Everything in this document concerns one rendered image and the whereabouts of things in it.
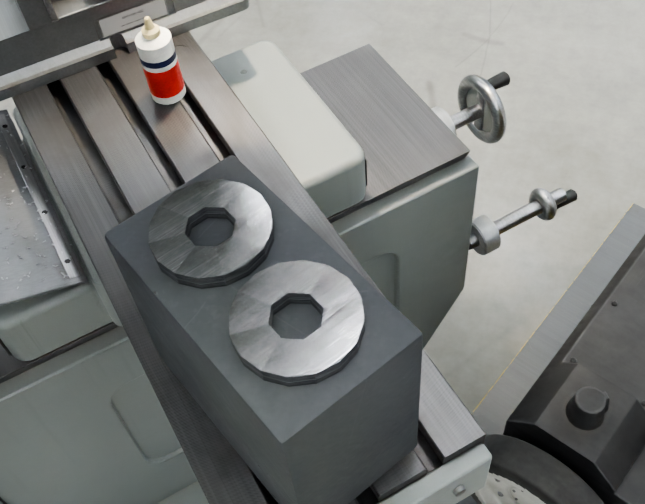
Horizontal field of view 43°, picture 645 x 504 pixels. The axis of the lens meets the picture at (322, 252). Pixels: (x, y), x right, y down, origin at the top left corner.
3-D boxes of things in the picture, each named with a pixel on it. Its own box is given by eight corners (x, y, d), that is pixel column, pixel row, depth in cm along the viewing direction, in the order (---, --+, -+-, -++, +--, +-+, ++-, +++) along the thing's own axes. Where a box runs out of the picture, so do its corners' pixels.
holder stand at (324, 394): (263, 283, 80) (230, 139, 64) (419, 445, 69) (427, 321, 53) (158, 355, 76) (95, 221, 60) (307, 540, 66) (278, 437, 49)
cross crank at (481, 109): (479, 104, 143) (485, 50, 133) (521, 146, 136) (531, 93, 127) (400, 140, 139) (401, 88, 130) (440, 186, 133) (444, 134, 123)
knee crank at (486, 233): (561, 187, 142) (567, 163, 138) (584, 210, 139) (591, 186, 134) (455, 241, 137) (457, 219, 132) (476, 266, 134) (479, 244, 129)
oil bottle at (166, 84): (178, 77, 99) (157, 0, 90) (191, 97, 96) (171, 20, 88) (146, 90, 98) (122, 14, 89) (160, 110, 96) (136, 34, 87)
